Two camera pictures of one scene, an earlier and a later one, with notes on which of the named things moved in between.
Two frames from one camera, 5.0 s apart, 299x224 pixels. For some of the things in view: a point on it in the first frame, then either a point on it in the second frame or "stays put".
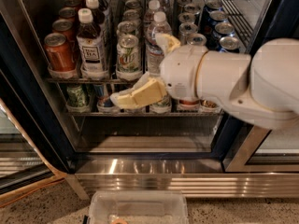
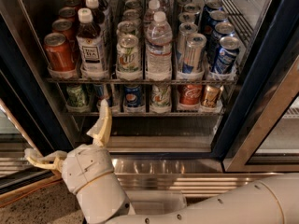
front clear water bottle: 154,56 stays put
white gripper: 181,71 -> 87,163
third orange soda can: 67,13 stays put
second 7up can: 126,27 stays put
